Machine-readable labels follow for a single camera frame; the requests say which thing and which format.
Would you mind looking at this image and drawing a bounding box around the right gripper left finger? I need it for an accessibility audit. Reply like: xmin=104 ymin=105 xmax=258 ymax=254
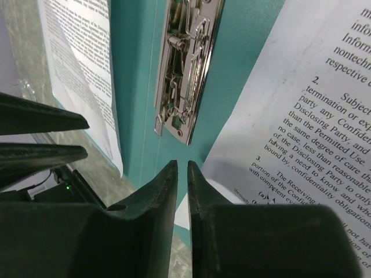
xmin=1 ymin=160 xmax=178 ymax=277

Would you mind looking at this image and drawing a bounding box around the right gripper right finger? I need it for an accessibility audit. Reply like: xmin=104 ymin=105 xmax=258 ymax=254
xmin=187 ymin=161 xmax=362 ymax=277

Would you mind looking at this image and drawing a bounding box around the printed paper sheet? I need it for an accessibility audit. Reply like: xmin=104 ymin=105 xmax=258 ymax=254
xmin=37 ymin=0 xmax=123 ymax=174
xmin=201 ymin=1 xmax=370 ymax=277

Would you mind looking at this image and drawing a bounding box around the printed paper sheet bottom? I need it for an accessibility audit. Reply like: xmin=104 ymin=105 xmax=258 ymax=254
xmin=201 ymin=1 xmax=370 ymax=277

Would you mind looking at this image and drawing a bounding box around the teal file folder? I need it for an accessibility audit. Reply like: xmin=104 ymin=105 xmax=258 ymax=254
xmin=111 ymin=1 xmax=283 ymax=202

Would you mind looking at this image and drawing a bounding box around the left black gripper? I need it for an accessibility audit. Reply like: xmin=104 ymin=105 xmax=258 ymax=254
xmin=1 ymin=93 xmax=107 ymax=209

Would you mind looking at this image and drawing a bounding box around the silver folder clip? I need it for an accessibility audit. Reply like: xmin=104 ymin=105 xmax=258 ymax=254
xmin=154 ymin=1 xmax=224 ymax=145

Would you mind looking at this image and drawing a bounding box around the printed paper sheet top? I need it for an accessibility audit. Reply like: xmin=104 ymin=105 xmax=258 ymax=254
xmin=37 ymin=0 xmax=123 ymax=174

